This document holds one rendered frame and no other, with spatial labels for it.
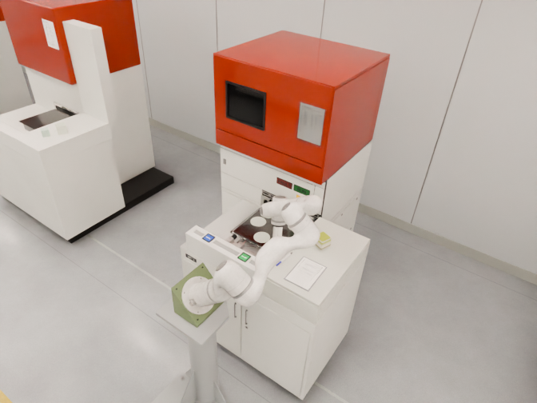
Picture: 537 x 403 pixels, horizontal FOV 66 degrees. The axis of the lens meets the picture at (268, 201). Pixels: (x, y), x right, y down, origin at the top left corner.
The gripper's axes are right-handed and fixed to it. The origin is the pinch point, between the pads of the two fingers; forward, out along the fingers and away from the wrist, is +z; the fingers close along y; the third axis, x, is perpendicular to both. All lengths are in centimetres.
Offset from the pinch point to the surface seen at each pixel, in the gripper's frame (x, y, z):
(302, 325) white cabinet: 15.9, 31.6, 28.6
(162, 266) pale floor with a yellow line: -94, -96, 63
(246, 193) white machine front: -23, -57, -16
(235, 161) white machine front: -31, -54, -40
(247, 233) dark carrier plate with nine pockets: -18.4, -15.0, -3.1
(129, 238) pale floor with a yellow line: -133, -126, 52
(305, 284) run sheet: 15.8, 29.8, 5.8
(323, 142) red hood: 21, -4, -63
